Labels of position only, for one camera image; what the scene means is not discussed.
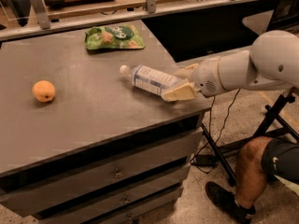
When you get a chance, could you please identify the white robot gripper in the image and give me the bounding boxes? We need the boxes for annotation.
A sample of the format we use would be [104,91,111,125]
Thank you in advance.
[161,57,223,102]

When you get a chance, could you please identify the black power cable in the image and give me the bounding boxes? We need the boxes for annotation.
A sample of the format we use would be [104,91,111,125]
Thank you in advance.
[190,88,243,175]

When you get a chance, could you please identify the grey drawer cabinet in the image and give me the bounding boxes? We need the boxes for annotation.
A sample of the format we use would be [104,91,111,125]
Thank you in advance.
[0,28,209,224]

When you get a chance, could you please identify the orange fruit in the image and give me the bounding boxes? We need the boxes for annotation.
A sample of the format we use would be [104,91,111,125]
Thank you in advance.
[32,80,56,103]

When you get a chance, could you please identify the black shoe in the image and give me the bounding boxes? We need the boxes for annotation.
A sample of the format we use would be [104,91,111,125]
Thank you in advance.
[206,181,255,224]

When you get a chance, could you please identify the metal railing frame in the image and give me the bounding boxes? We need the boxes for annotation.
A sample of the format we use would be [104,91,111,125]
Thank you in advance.
[0,0,260,42]

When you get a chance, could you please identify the green snack bag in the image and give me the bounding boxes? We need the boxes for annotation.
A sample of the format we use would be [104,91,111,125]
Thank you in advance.
[84,24,146,50]

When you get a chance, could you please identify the clear plastic water bottle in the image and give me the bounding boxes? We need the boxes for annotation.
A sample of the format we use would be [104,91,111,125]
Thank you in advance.
[120,65,181,96]

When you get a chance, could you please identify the person's bare leg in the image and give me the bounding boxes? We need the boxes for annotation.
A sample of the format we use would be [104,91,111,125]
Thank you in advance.
[235,136,271,209]

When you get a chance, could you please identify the black table leg frame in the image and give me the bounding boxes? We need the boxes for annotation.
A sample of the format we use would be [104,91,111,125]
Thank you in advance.
[200,87,299,188]

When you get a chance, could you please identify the black laptop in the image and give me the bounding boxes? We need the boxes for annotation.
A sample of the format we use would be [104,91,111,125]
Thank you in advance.
[267,0,299,31]

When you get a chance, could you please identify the black power adapter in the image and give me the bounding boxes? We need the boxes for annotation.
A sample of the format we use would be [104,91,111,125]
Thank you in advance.
[194,155,218,167]

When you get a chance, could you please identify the black shorts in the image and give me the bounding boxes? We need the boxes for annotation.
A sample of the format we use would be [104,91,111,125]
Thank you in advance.
[262,138,299,184]

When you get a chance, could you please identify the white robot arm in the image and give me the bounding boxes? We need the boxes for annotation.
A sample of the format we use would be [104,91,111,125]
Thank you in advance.
[162,30,299,102]

